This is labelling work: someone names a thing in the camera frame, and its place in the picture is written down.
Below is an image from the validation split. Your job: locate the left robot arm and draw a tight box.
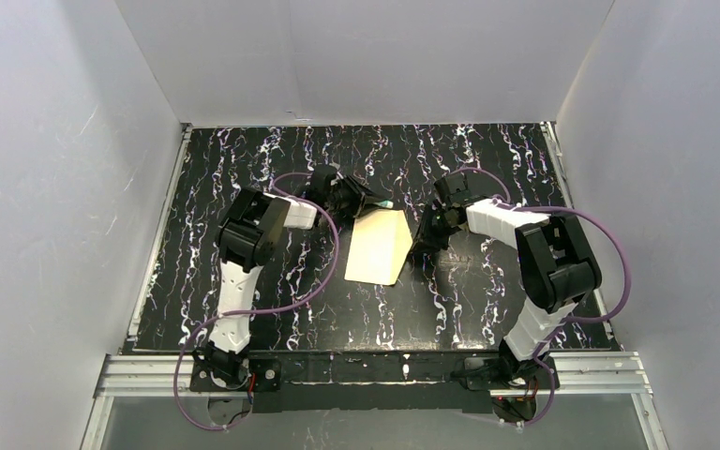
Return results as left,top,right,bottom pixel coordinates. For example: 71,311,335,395
192,165,393,390

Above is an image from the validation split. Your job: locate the aluminium table frame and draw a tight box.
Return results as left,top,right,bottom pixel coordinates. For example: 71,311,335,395
84,122,658,449

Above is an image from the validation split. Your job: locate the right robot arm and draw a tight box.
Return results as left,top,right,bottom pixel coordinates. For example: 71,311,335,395
410,171,602,390

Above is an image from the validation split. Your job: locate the cream envelope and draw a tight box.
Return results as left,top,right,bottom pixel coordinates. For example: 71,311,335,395
344,209,413,286

